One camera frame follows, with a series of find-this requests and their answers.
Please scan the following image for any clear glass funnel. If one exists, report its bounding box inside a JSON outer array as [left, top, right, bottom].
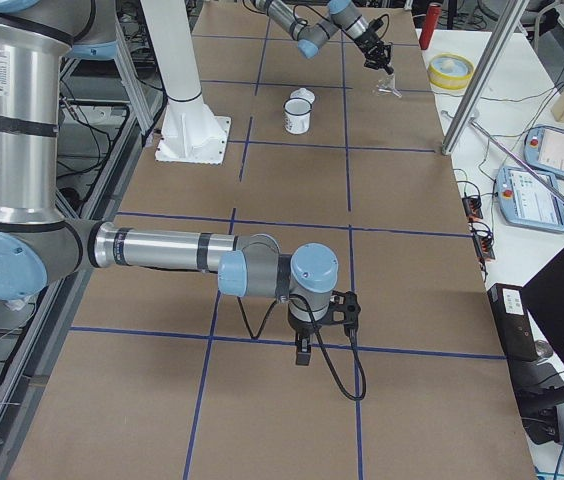
[[373, 74, 403, 98]]

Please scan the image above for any yellow tape roll with dish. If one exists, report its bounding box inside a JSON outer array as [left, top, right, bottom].
[[427, 53, 475, 91]]

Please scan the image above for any red cylinder tube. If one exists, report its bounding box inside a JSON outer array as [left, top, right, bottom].
[[419, 2, 442, 50]]

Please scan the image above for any white enamel mug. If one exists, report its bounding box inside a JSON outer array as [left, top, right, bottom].
[[283, 98, 312, 135]]

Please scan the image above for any orange black connector block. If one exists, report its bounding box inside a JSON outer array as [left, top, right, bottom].
[[462, 195, 483, 221]]

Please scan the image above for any near teach pendant tablet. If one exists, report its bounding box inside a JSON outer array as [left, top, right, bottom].
[[496, 166, 564, 233]]

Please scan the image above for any teach pendant tablet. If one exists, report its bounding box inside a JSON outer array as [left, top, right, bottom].
[[496, 166, 564, 233], [524, 125, 564, 180]]

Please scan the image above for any far teach pendant tablet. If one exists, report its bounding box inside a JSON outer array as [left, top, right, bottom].
[[524, 125, 564, 180]]

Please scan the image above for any black desktop box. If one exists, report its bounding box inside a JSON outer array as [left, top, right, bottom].
[[487, 283, 538, 362]]

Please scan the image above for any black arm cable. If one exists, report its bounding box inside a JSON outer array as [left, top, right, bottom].
[[235, 294, 367, 401]]

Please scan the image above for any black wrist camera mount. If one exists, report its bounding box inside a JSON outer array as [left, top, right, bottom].
[[320, 290, 361, 339]]

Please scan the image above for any aluminium frame post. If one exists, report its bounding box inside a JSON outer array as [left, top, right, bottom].
[[441, 0, 529, 155]]

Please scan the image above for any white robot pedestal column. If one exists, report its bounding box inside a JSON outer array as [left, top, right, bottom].
[[141, 0, 231, 165]]

